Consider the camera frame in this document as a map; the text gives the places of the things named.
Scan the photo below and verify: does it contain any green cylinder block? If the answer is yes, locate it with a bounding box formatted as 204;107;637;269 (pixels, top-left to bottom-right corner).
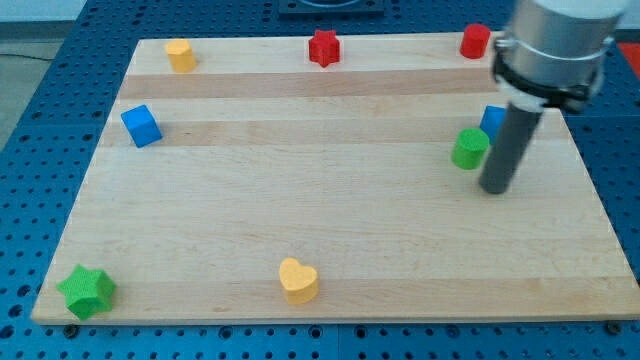
451;128;490;170

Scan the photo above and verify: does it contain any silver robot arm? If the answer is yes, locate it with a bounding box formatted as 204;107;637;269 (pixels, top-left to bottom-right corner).
493;0;631;113

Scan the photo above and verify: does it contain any blue triangle block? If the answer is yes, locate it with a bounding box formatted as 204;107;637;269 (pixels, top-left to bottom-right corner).
479;105;506;144

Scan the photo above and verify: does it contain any wooden board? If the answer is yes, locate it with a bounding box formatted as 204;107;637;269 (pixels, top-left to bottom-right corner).
32;33;639;325

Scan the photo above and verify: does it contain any yellow heart block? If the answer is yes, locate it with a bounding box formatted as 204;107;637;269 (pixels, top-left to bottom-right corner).
279;257;319;305

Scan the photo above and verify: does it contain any red star block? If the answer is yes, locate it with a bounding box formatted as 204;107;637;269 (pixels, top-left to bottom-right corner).
308;30;341;68

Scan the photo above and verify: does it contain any blue cube block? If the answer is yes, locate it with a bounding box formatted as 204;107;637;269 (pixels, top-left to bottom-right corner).
121;105;162;148

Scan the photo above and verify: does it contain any yellow pentagon block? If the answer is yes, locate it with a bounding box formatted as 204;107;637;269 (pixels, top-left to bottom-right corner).
165;39;197;73

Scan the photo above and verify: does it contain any red cylinder block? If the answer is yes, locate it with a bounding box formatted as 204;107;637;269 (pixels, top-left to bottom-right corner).
459;23;491;59

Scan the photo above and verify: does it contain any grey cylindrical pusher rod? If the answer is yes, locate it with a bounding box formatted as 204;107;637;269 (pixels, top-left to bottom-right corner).
479;103;543;194

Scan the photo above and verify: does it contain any green star block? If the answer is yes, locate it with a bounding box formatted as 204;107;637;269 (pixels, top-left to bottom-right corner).
56;265;116;320

